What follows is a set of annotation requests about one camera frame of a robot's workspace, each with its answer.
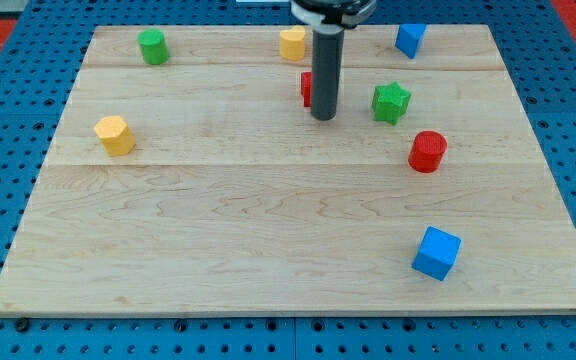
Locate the blue triangular prism block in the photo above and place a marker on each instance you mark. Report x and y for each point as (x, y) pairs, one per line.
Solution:
(409, 38)

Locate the wooden board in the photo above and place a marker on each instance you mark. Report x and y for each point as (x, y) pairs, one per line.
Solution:
(236, 202)

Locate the red cylinder block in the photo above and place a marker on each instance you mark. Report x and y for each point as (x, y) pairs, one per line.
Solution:
(427, 151)

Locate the blue cube block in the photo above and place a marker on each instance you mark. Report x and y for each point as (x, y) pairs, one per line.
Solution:
(437, 253)

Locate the green cylinder block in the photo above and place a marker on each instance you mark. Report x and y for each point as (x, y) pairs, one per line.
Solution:
(153, 46)

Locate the red star block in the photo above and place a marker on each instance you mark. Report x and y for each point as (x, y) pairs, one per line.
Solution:
(305, 88)

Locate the yellow heart block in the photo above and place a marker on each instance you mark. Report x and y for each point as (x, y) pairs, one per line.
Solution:
(292, 43)

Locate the green star block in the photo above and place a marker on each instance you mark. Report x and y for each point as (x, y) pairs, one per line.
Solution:
(390, 103)

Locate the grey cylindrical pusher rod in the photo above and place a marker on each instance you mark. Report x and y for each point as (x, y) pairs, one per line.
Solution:
(326, 68)

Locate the yellow hexagon block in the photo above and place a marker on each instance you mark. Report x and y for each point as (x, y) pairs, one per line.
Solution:
(115, 135)

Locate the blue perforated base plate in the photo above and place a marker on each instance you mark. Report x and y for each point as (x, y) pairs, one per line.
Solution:
(38, 66)

